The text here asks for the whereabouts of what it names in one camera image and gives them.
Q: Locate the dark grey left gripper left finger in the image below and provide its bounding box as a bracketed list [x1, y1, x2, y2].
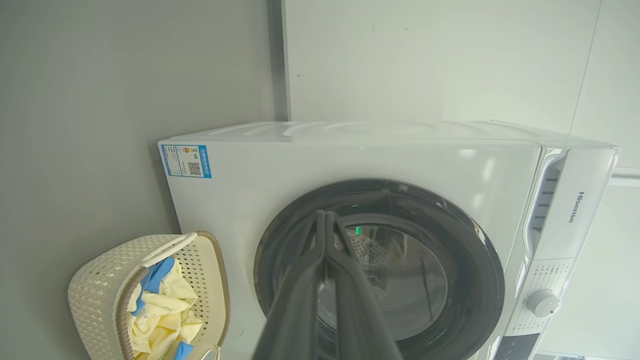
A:
[251, 210, 327, 360]

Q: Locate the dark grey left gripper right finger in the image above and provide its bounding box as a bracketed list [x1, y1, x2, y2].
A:
[326, 211, 403, 360]

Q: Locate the round dark washer door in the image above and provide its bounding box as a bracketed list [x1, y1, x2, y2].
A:
[253, 179, 506, 360]

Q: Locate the cream garment with blue trim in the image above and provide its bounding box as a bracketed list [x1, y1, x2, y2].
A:
[127, 300, 205, 360]
[131, 257, 199, 316]

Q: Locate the dark washing machine display panel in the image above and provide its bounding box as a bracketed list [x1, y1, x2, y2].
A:
[492, 332, 541, 360]

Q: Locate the white front-load washing machine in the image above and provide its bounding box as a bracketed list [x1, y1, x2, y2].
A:
[158, 120, 621, 360]

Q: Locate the white washing machine control knob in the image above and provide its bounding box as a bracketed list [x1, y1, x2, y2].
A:
[526, 289, 562, 318]

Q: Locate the blue energy label sticker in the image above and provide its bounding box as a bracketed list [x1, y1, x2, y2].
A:
[160, 144, 212, 179]

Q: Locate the cream perforated laundry basket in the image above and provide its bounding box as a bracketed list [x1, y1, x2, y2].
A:
[68, 231, 232, 360]

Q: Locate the white detergent drawer front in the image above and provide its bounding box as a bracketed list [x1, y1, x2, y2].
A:
[522, 146, 619, 261]

